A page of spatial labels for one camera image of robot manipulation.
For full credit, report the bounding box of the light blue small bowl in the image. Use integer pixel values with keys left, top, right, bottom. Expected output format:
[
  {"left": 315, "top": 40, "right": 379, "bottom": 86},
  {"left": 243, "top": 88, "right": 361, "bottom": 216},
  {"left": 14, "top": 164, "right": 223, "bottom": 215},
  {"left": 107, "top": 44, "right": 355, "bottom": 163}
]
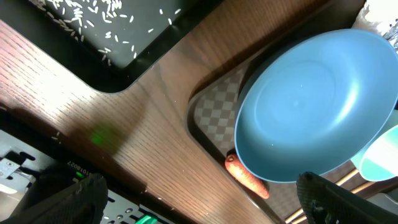
[{"left": 351, "top": 110, "right": 397, "bottom": 173}]

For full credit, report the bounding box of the left wooden chopstick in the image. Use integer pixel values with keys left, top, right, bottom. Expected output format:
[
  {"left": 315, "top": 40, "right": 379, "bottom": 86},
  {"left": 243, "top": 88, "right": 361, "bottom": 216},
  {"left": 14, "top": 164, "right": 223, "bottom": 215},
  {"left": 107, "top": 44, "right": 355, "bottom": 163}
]
[{"left": 285, "top": 168, "right": 359, "bottom": 224}]

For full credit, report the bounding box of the dark blue plate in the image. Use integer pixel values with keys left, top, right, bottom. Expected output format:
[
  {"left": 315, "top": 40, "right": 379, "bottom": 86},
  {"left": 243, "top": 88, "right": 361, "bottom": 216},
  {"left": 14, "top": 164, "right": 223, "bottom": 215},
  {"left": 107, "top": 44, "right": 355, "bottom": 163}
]
[{"left": 234, "top": 29, "right": 397, "bottom": 183}]

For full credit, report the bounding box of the orange carrot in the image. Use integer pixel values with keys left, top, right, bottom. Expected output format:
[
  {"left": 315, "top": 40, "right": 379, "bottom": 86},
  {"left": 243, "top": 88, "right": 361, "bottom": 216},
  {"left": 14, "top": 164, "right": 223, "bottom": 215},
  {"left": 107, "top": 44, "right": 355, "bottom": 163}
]
[{"left": 224, "top": 154, "right": 269, "bottom": 199}]

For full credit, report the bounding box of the light blue cup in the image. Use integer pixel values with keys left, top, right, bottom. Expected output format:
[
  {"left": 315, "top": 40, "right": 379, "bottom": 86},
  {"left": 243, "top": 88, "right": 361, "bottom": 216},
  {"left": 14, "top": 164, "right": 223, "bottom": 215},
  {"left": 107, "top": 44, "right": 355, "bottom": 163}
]
[{"left": 359, "top": 126, "right": 397, "bottom": 182}]

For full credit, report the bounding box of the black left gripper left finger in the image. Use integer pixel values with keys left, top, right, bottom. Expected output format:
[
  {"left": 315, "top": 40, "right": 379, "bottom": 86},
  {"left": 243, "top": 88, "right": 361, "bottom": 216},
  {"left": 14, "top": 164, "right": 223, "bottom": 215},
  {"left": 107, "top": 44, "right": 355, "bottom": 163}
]
[{"left": 2, "top": 174, "right": 108, "bottom": 224}]

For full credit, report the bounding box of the white rice pile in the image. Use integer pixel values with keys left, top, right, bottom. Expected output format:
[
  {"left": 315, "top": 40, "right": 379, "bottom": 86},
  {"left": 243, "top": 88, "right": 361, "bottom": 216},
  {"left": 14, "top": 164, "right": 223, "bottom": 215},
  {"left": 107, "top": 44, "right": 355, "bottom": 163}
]
[{"left": 29, "top": 0, "right": 192, "bottom": 68}]

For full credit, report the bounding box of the crumpled foil wrapper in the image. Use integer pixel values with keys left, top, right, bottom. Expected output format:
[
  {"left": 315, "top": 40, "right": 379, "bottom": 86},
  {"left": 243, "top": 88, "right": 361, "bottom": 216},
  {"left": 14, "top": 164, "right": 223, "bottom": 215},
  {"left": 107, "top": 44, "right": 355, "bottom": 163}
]
[{"left": 383, "top": 22, "right": 398, "bottom": 52}]

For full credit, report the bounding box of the black waste tray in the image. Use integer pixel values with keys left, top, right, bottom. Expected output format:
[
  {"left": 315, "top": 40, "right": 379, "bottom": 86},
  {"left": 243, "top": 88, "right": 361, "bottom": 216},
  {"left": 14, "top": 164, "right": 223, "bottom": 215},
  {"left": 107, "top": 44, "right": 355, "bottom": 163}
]
[{"left": 1, "top": 0, "right": 221, "bottom": 93}]

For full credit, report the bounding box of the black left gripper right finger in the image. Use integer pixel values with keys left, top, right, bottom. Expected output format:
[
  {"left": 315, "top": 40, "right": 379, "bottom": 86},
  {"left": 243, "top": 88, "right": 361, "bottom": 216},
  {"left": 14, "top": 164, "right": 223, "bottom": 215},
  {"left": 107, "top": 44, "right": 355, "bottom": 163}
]
[{"left": 296, "top": 172, "right": 397, "bottom": 224}]

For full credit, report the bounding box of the dark brown serving tray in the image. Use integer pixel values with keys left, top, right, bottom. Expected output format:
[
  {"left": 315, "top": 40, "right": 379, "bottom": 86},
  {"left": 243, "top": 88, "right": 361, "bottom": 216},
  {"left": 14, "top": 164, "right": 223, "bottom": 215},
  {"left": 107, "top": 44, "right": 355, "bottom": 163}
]
[{"left": 184, "top": 0, "right": 398, "bottom": 224}]

